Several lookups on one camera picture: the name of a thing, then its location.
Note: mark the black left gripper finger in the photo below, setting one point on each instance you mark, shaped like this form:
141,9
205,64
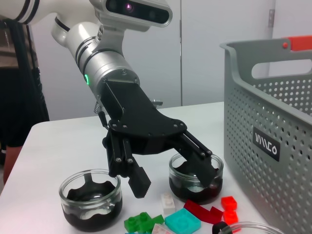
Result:
202,168

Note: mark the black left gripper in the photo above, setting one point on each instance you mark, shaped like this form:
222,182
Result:
141,117

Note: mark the glass teacup black sleeve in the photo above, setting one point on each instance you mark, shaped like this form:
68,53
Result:
219,228
180,192
90,219

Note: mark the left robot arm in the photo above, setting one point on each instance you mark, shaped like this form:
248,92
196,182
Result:
107,65

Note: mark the grey perforated storage basket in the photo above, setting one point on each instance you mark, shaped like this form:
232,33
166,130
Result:
256,122

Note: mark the white flat brick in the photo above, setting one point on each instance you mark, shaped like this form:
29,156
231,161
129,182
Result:
168,204

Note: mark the green brick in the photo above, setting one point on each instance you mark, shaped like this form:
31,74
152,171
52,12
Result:
136,223

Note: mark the dark red long brick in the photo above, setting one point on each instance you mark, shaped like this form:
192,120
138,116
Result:
200,210

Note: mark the small red square brick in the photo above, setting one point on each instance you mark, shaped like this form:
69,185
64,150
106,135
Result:
230,217
229,203

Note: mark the clear translucent brick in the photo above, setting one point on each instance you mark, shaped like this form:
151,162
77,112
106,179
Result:
159,229

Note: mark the teal square brick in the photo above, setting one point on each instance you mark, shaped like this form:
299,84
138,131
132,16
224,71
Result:
182,221

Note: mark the black hanging cloth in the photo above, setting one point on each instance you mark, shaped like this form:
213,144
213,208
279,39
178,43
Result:
22,97

